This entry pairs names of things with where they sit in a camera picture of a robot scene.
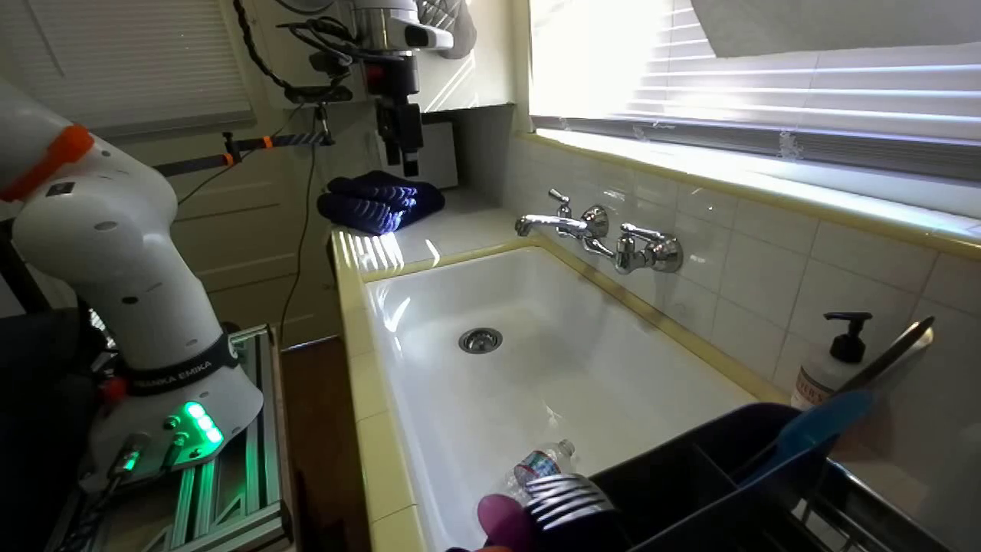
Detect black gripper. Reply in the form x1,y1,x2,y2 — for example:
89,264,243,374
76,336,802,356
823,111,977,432
365,54,429,178

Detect dark blue folded towel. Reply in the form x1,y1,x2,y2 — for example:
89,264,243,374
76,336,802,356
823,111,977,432
315,168,449,238

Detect metal sink drain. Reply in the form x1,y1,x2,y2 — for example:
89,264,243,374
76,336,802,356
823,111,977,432
456,325,507,360

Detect white ceramic sink basin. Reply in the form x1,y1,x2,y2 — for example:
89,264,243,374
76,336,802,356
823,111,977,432
363,242,760,552

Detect white window blinds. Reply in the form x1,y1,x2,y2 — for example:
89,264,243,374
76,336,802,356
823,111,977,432
526,0,981,148
19,0,257,141

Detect purple cup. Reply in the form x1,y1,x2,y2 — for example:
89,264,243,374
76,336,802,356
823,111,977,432
474,491,541,552

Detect black dish rack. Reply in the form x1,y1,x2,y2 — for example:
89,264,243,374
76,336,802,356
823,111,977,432
591,398,954,552

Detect soap dispenser with black pump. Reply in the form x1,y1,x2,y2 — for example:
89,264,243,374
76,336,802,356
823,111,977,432
791,310,875,410

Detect plastic spatula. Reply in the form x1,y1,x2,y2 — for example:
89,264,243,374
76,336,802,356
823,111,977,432
739,315,938,484

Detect black camera cable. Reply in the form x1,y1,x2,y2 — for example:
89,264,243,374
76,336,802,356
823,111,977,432
274,141,326,339

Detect black stereo camera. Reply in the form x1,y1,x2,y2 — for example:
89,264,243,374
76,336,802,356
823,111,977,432
283,84,357,108

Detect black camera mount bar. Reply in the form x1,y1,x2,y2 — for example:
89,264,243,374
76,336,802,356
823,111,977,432
149,130,334,178

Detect chrome wall faucet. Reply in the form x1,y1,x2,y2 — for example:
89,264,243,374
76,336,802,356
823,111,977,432
511,187,688,276

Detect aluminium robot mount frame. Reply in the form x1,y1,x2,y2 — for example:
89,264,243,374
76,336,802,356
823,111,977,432
43,322,293,552

